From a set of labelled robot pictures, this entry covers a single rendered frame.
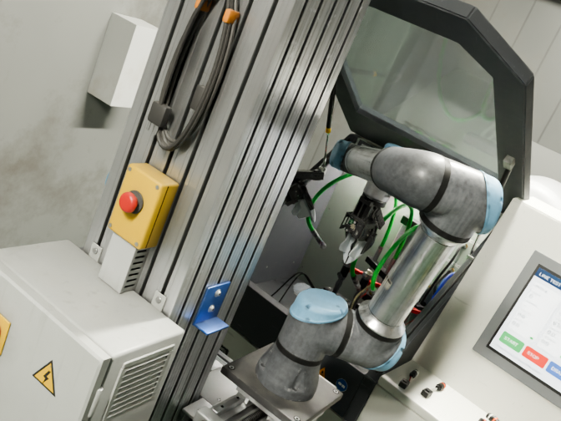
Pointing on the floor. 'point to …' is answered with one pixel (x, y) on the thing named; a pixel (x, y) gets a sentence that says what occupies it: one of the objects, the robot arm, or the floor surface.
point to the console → (520, 402)
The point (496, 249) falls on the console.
